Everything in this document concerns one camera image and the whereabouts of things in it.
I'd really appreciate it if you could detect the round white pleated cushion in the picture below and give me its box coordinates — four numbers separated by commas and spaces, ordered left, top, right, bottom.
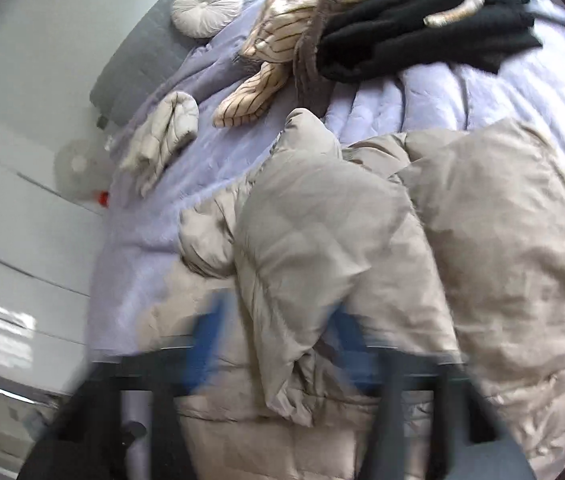
171, 0, 244, 39

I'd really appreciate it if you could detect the beige puffer jacket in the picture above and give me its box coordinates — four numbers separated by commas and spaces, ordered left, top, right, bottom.
142, 107, 565, 480

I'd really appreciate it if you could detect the cream striped folded garment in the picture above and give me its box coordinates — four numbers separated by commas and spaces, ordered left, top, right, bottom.
120, 91, 200, 197

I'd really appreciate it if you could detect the brown fuzzy scarf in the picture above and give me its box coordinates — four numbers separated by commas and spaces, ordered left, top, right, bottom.
289, 0, 351, 107

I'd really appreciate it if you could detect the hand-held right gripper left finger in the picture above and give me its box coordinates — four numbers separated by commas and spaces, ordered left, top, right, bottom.
17, 296, 233, 480

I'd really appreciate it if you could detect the white standing fan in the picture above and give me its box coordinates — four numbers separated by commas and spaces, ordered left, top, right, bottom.
55, 140, 109, 207

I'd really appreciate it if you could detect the white wardrobe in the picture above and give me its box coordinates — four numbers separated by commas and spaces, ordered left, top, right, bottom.
0, 110, 109, 397

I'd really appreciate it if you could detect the beige striped garment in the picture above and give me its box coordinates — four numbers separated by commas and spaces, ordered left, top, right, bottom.
212, 0, 486, 128

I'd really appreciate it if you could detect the black garment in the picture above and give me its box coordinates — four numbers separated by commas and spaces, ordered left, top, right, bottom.
315, 0, 544, 84

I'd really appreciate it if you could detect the lavender fleece blanket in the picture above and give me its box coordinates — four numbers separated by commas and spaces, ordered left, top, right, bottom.
87, 0, 565, 361

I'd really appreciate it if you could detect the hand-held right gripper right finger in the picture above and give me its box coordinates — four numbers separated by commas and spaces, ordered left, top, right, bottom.
323, 306, 538, 480

